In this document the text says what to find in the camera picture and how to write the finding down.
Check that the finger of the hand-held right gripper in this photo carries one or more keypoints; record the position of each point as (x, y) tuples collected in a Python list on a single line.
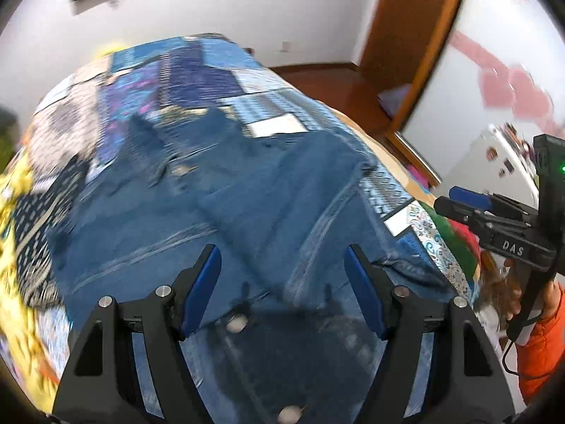
[(470, 198), (454, 210)]

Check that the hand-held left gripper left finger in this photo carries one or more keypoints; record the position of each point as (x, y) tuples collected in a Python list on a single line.
[(201, 293)]

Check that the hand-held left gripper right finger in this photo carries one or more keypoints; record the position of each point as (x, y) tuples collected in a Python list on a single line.
[(364, 293)]

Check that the blue denim jeans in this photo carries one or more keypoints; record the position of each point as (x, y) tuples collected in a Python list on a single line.
[(265, 212)]

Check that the person's right forearm orange sleeve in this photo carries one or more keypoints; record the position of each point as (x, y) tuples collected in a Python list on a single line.
[(543, 353)]

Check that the person's right hand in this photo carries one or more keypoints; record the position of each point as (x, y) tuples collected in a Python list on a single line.
[(514, 291)]

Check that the red and green cloth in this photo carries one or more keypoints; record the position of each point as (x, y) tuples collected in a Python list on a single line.
[(459, 238)]

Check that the white cabinet with stickers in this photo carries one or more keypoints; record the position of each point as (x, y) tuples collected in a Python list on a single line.
[(490, 159)]

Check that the purple cloth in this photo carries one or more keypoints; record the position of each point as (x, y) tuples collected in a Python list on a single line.
[(395, 99)]

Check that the yellow cartoon blanket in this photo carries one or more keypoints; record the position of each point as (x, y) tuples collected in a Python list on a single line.
[(22, 318)]

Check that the blue patchwork blanket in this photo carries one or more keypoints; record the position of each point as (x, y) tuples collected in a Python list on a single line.
[(198, 75)]

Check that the green cloth covered table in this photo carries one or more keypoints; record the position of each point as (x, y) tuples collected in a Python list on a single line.
[(6, 141)]

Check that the pink wall decal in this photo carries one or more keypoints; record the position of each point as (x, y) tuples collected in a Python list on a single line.
[(507, 84)]

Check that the wooden door frame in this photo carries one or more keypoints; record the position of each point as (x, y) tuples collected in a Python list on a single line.
[(410, 31)]

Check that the white wall outlet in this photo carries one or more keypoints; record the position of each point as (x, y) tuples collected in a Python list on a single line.
[(286, 47)]

